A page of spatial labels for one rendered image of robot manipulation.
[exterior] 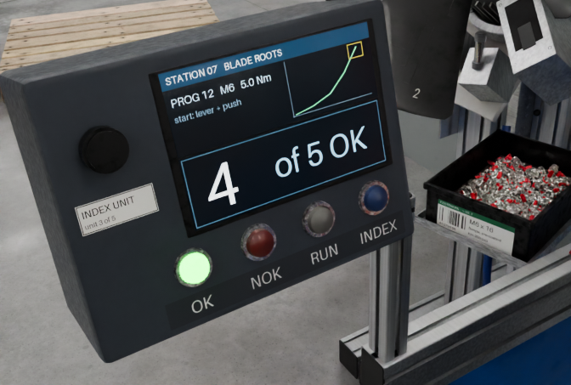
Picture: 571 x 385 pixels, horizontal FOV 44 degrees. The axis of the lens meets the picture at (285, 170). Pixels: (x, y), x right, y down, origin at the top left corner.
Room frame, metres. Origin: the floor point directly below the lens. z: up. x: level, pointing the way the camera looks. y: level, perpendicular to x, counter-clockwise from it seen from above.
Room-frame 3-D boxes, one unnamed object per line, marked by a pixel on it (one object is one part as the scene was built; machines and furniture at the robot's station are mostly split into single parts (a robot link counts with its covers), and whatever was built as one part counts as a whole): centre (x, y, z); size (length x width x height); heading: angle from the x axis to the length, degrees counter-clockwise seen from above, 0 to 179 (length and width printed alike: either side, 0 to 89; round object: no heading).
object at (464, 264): (1.29, -0.41, 0.46); 0.09 x 0.05 x 0.91; 29
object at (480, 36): (1.14, -0.34, 0.96); 0.02 x 0.02 x 0.06
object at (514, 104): (1.48, -0.57, 0.73); 0.15 x 0.09 x 0.22; 119
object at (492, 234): (0.87, -0.33, 0.85); 0.22 x 0.17 x 0.07; 135
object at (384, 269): (0.55, -0.10, 0.96); 0.03 x 0.03 x 0.20; 29
